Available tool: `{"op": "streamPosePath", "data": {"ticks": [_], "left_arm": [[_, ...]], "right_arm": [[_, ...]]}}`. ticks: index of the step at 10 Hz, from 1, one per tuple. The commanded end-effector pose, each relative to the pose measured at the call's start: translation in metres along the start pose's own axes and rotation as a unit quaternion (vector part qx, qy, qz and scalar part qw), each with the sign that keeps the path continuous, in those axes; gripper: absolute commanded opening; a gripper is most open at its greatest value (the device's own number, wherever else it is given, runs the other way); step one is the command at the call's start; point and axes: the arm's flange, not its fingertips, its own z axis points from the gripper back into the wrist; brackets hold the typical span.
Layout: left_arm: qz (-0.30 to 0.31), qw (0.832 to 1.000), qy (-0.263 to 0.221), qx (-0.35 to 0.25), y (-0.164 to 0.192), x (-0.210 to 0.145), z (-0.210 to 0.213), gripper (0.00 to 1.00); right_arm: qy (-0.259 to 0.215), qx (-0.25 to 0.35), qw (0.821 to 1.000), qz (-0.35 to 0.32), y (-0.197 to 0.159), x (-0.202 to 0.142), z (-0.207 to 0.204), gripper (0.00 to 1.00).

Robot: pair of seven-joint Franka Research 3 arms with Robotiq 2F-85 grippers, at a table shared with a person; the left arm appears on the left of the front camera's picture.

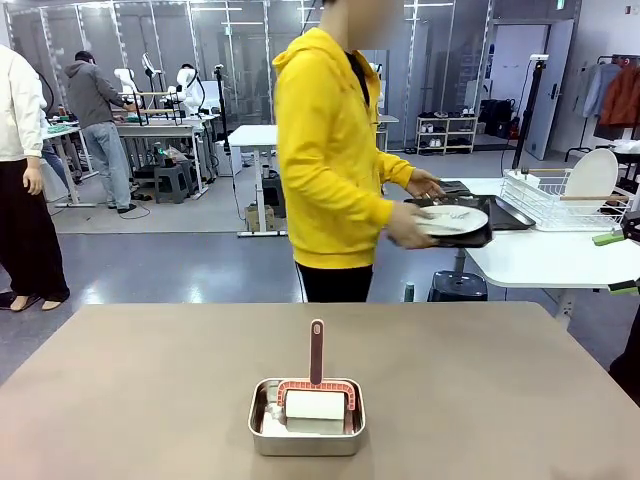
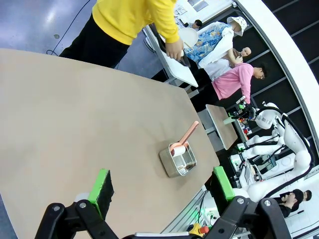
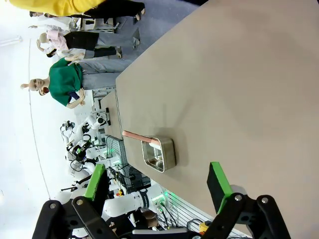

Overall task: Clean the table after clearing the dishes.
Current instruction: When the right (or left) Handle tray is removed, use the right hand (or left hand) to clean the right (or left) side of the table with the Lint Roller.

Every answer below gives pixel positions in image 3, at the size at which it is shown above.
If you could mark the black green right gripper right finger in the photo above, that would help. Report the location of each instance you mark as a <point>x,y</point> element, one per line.
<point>219,184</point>

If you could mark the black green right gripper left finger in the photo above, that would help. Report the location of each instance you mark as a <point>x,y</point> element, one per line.
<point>96,181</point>

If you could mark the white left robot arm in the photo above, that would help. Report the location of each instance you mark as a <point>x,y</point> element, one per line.
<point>129,201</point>

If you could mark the white humanoid background robot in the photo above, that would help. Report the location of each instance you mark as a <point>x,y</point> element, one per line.
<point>74,149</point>

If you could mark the yellow emergency stop box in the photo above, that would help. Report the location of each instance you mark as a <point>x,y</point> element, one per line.
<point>205,226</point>

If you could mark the white slatted panel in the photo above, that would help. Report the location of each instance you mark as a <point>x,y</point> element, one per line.
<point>179,209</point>

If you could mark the rectangular metal tin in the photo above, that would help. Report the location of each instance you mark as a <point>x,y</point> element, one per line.
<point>172,154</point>

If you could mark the brown background table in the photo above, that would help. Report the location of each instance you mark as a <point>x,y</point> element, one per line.
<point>111,107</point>

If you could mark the mannequin in green shirt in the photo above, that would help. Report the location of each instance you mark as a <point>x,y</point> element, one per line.
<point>64,82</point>

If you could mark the mannequin in pink shirt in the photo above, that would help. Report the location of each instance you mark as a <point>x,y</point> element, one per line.
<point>58,39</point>

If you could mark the person in yellow hoodie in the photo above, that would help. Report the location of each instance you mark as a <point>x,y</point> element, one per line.
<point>62,6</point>

